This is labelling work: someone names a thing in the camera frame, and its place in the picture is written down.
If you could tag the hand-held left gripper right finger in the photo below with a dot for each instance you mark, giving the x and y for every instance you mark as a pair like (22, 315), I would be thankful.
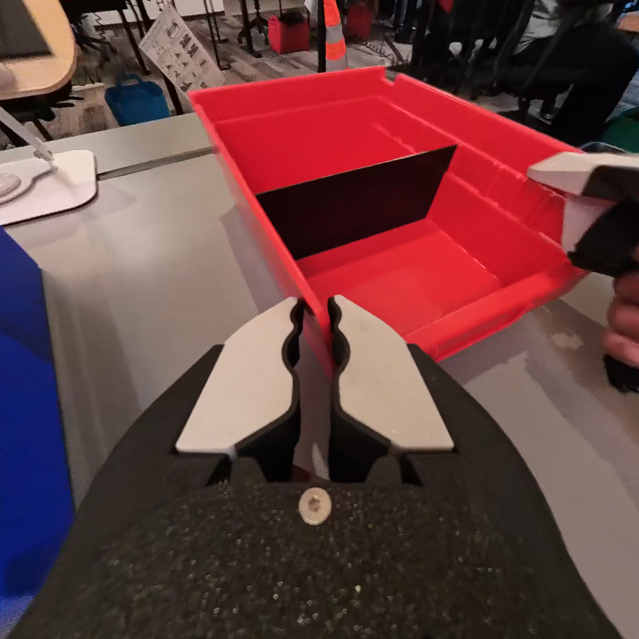
(389, 394)

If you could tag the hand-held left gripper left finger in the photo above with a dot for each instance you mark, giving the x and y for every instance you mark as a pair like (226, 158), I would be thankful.
(239, 394)

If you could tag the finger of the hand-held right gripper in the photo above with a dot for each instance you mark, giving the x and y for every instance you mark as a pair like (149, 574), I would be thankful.
(581, 224)
(564, 172)

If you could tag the red plastic storage bin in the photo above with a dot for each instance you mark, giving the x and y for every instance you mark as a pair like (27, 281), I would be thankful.
(399, 279)

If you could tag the grey desk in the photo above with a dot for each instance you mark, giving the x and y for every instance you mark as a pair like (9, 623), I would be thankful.
(149, 259)

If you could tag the person's right hand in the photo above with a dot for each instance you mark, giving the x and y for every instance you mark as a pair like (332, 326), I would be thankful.
(624, 319)

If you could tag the green container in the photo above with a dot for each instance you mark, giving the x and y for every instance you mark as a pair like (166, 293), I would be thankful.
(624, 135)

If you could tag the black bin divider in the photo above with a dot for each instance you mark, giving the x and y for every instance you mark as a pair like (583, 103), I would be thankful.
(349, 199)

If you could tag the blue plastic storage bin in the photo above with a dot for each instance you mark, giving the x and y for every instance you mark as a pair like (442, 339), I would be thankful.
(25, 399)

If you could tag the small red box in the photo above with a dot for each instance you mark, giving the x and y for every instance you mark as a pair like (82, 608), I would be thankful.
(359, 20)

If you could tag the orange traffic cone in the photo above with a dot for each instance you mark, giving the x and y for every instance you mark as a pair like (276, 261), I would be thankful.
(335, 47)

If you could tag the red fabric box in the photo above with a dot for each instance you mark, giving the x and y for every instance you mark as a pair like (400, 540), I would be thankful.
(289, 35)

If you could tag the blue bag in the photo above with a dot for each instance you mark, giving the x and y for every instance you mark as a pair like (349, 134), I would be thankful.
(137, 102)

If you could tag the white printed poster board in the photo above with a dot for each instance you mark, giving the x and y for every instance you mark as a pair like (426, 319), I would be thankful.
(182, 50)

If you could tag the wooden table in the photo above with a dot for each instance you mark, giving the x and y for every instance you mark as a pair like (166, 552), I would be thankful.
(55, 60)

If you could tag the white flat base plate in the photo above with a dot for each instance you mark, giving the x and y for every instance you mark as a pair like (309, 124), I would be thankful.
(60, 184)

